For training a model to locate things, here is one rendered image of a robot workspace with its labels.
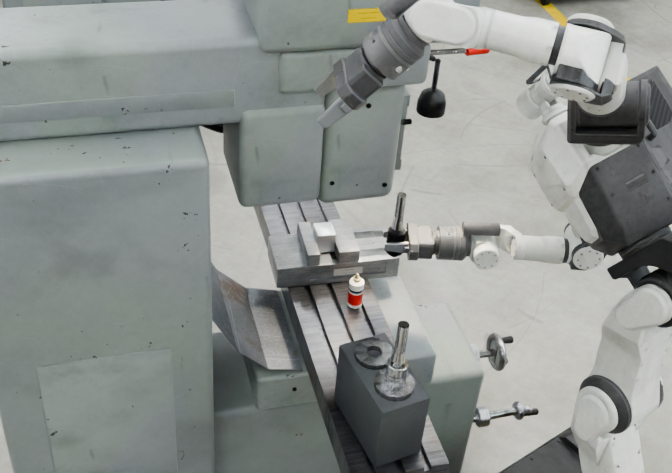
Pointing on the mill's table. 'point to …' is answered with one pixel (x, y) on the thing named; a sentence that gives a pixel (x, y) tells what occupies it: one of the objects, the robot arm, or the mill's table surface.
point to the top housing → (335, 4)
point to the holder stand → (379, 401)
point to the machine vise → (295, 243)
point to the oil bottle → (355, 292)
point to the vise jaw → (345, 241)
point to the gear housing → (291, 80)
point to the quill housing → (362, 148)
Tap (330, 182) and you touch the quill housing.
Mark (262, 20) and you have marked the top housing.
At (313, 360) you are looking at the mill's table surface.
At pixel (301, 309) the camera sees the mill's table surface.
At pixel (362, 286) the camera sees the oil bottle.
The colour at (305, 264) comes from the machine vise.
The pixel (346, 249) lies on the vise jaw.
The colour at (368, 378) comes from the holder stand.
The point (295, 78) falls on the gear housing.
